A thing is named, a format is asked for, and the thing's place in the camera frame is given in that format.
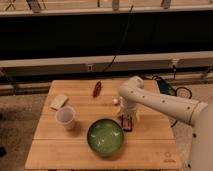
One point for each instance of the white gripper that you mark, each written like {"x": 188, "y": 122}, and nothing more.
{"x": 131, "y": 112}

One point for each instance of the black red eraser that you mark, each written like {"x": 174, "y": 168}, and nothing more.
{"x": 126, "y": 123}

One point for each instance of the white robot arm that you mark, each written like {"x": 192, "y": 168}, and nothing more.
{"x": 197, "y": 114}

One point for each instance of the green ceramic bowl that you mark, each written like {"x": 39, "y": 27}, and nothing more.
{"x": 105, "y": 137}

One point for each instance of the translucent plastic cup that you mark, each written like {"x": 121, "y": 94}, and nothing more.
{"x": 66, "y": 117}

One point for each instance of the dark red pepper toy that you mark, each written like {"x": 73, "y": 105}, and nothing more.
{"x": 97, "y": 89}

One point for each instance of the wooden folding table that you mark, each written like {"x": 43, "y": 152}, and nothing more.
{"x": 149, "y": 146}

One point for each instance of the beige sponge block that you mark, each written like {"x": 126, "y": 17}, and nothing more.
{"x": 58, "y": 102}

